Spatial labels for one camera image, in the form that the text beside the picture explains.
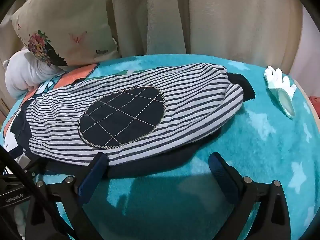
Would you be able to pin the white plush pillow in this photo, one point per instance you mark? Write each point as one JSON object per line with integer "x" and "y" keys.
{"x": 24, "y": 72}

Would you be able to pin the cream floral cushion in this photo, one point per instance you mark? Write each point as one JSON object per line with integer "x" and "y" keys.
{"x": 66, "y": 32}

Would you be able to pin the turquoise cartoon fleece blanket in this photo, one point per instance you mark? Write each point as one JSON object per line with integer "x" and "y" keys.
{"x": 174, "y": 195}

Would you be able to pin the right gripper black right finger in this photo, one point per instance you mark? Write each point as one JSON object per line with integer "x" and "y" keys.
{"x": 272, "y": 220}

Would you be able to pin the navy striped child pants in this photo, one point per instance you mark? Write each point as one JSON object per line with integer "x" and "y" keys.
{"x": 128, "y": 117}

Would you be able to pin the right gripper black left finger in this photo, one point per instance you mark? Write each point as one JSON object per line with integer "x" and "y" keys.
{"x": 55, "y": 210}

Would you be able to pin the beige curtain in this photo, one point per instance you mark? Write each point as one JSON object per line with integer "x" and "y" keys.
{"x": 260, "y": 32}

